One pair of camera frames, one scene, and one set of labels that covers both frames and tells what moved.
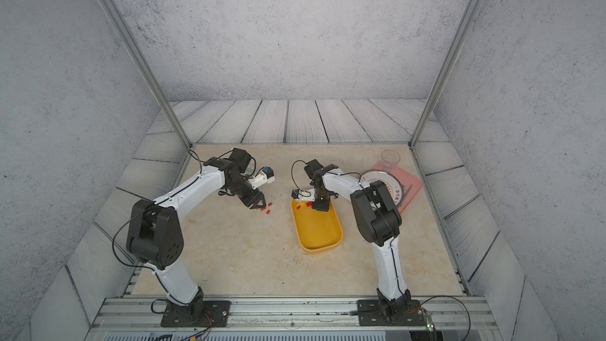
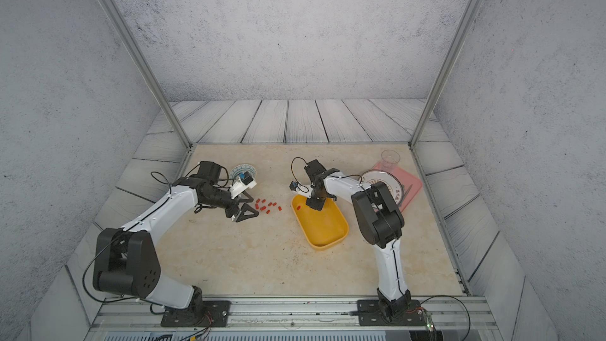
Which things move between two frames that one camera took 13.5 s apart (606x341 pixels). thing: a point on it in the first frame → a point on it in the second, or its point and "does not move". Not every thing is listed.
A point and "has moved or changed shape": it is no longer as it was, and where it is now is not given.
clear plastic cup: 390,159 does not move
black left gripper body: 245,190 → 231,209
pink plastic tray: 410,183 does not move
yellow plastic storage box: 316,230 has moved or changed shape
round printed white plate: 392,182 does not move
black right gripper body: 320,202 does not move
